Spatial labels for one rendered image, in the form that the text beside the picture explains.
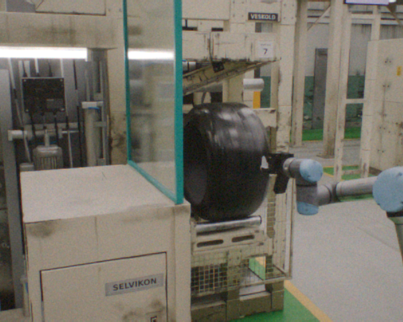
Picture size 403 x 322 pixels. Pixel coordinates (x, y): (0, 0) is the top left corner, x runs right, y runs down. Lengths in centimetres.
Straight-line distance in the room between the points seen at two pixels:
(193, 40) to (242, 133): 58
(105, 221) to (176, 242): 20
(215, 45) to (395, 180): 130
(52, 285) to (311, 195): 90
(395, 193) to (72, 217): 83
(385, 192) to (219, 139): 82
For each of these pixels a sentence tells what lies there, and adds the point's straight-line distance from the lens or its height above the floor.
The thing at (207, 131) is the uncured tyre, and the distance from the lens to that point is 198.
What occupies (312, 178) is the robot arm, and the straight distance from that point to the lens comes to 160.
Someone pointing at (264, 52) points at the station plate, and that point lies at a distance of 248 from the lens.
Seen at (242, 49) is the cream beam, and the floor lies 170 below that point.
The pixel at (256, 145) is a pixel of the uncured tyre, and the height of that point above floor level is 128.
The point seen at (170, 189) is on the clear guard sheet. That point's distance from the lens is 122.
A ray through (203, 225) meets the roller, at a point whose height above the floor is 91.
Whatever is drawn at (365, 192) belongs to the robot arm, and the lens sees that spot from 161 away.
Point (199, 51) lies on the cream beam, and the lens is 232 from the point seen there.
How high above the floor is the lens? 161
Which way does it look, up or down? 11 degrees down
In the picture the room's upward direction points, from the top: straight up
